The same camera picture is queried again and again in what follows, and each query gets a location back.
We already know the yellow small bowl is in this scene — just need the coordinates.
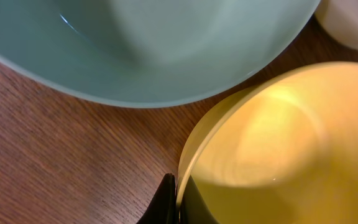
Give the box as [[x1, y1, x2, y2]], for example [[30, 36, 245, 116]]
[[177, 62, 358, 223]]

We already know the white small bowl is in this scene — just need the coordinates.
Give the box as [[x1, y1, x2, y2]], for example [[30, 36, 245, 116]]
[[314, 0, 358, 50]]

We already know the mint green small bowl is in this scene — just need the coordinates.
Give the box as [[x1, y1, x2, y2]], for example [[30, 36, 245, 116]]
[[0, 0, 319, 108]]

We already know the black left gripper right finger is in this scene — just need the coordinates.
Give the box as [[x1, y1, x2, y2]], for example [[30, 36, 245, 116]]
[[180, 177, 218, 224]]

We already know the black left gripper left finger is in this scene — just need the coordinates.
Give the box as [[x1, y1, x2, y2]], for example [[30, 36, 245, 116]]
[[137, 174, 176, 224]]

